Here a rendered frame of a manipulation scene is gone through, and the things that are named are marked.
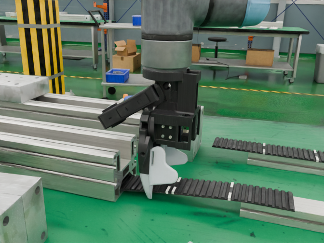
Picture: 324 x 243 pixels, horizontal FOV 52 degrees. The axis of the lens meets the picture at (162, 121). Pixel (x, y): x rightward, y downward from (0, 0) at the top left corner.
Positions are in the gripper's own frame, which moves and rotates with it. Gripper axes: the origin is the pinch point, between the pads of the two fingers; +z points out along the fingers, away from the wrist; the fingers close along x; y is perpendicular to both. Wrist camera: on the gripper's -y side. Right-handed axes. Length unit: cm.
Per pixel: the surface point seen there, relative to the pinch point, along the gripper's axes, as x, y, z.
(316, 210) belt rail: -1.2, 26.0, -0.9
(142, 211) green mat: -5.8, 0.5, 2.1
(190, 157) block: 14.0, 3.9, 1.0
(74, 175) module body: -4.0, -12.7, -1.0
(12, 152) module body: -5.0, -23.9, -4.1
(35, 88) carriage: 18.9, -36.7, -8.9
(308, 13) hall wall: 774, 98, -17
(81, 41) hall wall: 732, -444, 68
